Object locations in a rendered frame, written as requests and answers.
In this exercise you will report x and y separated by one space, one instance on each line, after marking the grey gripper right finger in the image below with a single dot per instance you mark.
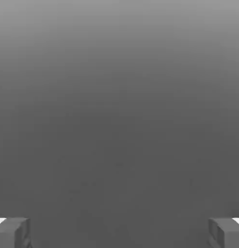
228 234

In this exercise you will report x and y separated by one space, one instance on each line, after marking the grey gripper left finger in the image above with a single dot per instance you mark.
8 233

